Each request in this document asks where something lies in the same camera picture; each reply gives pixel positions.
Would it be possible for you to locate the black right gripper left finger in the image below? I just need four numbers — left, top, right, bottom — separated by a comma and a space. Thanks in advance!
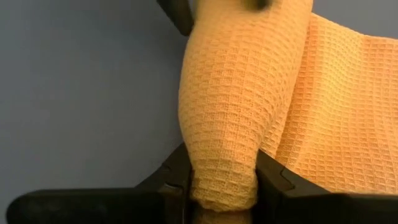
6, 142, 192, 224

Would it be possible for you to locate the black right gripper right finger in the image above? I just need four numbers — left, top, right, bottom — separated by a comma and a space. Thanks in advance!
251, 151, 398, 224

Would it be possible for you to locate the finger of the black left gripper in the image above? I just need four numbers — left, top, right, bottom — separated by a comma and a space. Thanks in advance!
157, 0, 195, 37
241, 0, 271, 11

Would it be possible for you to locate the yellow waffle towel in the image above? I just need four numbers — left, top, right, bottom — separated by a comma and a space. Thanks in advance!
177, 0, 398, 224

